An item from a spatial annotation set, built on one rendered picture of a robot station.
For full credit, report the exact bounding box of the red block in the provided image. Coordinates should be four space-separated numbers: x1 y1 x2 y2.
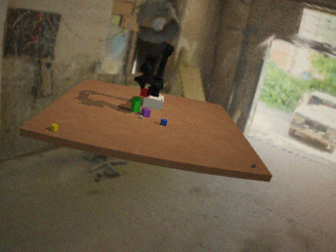
140 88 150 98

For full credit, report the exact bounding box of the purple cube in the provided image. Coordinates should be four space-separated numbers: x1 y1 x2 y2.
141 107 151 117

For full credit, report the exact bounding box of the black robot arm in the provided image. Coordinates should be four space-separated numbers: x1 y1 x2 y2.
138 42 175 98

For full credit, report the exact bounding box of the blue block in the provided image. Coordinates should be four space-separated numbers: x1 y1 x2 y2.
160 118 167 126

